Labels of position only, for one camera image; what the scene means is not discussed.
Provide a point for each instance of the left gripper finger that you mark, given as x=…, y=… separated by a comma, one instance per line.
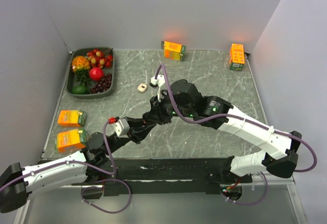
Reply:
x=139, y=134
x=135, y=122

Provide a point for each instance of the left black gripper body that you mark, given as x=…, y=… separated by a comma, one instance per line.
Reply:
x=119, y=141

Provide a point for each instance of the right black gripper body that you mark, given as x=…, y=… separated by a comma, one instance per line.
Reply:
x=165, y=108

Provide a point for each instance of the beige earbud charging case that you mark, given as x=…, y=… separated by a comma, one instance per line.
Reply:
x=142, y=88

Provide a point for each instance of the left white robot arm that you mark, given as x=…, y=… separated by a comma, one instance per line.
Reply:
x=91, y=165

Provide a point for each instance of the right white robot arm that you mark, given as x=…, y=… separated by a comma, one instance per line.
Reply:
x=278, y=150

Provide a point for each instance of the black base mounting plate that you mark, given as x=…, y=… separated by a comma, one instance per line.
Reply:
x=152, y=176

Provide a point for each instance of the dark purple grape bunch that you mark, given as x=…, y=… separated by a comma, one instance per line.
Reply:
x=103, y=85

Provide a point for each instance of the red apple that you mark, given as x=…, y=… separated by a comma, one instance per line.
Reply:
x=96, y=74

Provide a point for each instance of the orange juice box back centre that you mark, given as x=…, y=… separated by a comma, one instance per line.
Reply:
x=173, y=51

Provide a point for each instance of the orange juice box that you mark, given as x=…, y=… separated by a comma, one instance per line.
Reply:
x=72, y=118
x=68, y=141
x=236, y=57
x=173, y=51

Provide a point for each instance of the orange juice box left lower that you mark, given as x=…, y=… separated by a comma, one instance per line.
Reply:
x=68, y=141

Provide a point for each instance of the green avocado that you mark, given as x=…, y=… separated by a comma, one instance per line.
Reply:
x=80, y=90

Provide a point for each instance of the dark grey fruit tray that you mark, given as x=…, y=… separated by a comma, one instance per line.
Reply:
x=71, y=82

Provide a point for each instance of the orange juice box left upper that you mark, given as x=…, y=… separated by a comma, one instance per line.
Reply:
x=72, y=118

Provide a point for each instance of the red cherry bunch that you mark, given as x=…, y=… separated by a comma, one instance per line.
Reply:
x=100, y=58

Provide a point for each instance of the orange yellow flower pineapple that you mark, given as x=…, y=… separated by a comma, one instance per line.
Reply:
x=81, y=68

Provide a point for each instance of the orange juice box back right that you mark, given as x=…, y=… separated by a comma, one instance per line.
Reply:
x=236, y=57

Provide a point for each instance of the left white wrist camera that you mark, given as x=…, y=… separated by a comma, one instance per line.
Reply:
x=121, y=126

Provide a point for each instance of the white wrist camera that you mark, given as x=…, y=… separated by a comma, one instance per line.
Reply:
x=160, y=84
x=121, y=126

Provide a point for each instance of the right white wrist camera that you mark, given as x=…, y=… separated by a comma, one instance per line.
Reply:
x=160, y=84

